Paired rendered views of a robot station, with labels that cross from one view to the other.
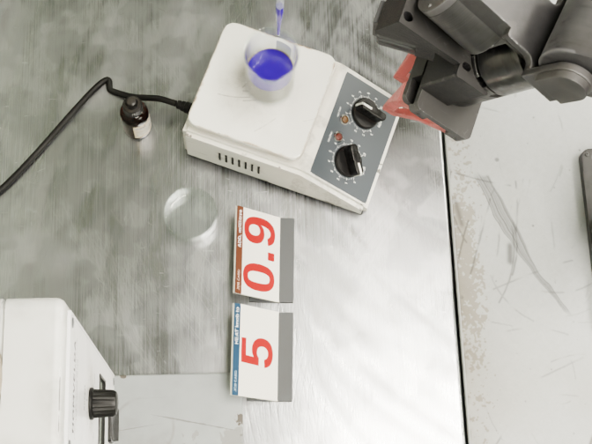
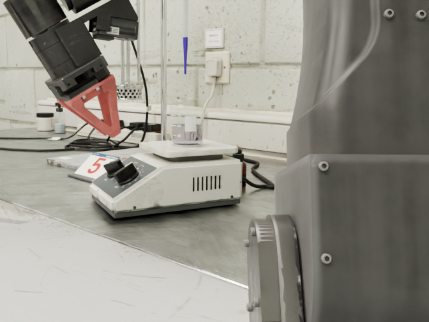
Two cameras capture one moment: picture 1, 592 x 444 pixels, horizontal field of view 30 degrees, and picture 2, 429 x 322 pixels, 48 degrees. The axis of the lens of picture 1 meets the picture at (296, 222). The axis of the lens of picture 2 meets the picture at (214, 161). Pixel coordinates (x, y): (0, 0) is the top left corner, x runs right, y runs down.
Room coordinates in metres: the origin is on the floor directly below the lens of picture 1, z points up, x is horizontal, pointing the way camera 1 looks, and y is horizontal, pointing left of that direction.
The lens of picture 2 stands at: (1.05, -0.37, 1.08)
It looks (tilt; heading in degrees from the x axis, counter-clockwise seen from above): 9 degrees down; 141
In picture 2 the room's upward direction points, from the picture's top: 1 degrees clockwise
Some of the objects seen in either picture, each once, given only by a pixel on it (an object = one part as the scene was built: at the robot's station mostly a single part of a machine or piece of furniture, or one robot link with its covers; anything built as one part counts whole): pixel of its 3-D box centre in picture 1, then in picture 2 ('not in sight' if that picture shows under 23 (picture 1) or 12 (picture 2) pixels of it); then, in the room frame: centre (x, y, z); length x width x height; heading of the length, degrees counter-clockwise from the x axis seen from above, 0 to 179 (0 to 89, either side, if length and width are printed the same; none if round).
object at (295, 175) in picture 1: (285, 115); (172, 176); (0.44, 0.03, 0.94); 0.22 x 0.13 x 0.08; 79
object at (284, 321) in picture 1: (262, 352); (94, 167); (0.20, 0.01, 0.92); 0.09 x 0.06 x 0.04; 8
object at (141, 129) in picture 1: (134, 114); (237, 167); (0.42, 0.18, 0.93); 0.03 x 0.03 x 0.07
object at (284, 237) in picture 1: (264, 255); not in sight; (0.30, 0.03, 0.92); 0.09 x 0.06 x 0.04; 8
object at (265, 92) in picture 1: (270, 70); (185, 121); (0.45, 0.05, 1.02); 0.06 x 0.05 x 0.08; 6
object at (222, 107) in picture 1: (262, 91); (187, 147); (0.45, 0.05, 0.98); 0.12 x 0.12 x 0.01; 79
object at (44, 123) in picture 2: not in sight; (45, 121); (-0.70, 0.24, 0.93); 0.06 x 0.06 x 0.06
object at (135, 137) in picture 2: not in sight; (120, 133); (-0.30, 0.33, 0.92); 0.40 x 0.06 x 0.04; 11
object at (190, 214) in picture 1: (190, 215); not in sight; (0.33, 0.11, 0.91); 0.06 x 0.06 x 0.02
